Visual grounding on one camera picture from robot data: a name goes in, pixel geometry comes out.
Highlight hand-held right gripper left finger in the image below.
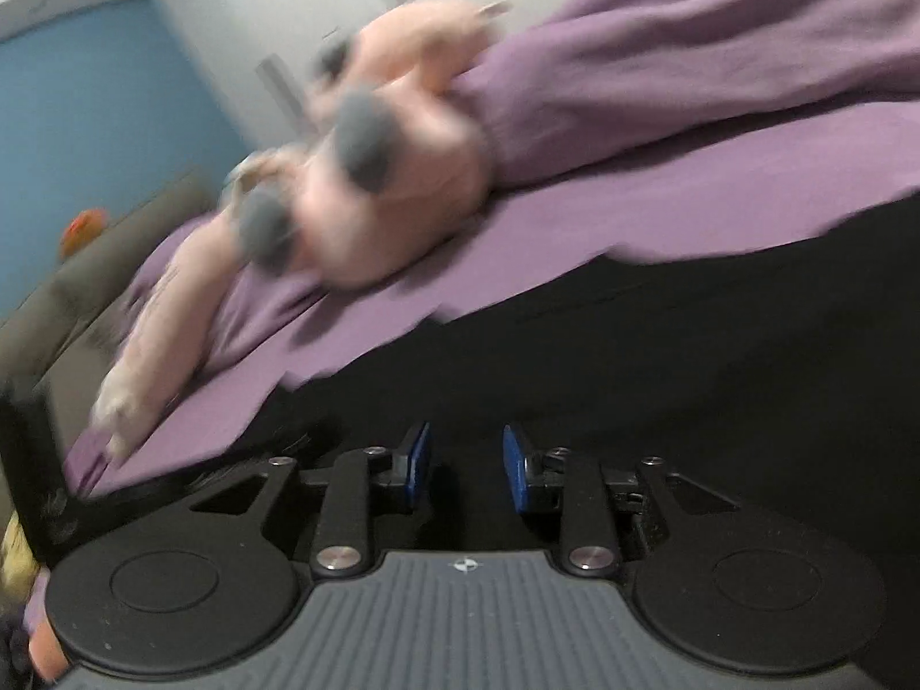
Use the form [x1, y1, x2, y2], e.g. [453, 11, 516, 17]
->
[185, 421, 434, 577]

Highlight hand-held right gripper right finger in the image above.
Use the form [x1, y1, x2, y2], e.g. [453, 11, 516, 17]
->
[501, 423, 750, 577]

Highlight black long-sleeve shirt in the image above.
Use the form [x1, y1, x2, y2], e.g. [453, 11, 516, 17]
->
[43, 190, 920, 669]

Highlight pink plush toy grey paws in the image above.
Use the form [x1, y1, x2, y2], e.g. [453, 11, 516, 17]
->
[233, 0, 517, 290]

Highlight long white plush toy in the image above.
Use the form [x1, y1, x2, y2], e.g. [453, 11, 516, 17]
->
[90, 147, 339, 459]

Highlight purple bed sheet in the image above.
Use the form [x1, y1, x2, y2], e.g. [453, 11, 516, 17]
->
[63, 99, 920, 499]

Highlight small orange toy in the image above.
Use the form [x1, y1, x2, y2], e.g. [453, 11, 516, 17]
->
[59, 208, 110, 258]

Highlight yellow fuzzy thing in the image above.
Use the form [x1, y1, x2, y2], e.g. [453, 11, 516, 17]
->
[0, 513, 45, 594]

